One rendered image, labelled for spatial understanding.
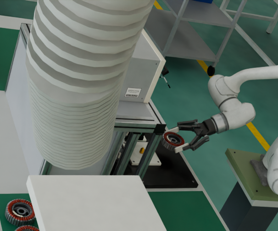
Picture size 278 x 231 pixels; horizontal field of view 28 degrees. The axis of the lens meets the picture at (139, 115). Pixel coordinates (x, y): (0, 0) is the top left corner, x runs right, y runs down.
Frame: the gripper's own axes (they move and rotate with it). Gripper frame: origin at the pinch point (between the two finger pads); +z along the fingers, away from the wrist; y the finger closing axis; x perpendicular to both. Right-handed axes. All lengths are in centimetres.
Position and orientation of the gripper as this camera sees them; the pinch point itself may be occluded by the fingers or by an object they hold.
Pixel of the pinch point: (173, 140)
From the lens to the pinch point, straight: 262.9
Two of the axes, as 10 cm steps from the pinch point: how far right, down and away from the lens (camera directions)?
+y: -3.5, -6.2, 7.1
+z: -9.3, 3.5, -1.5
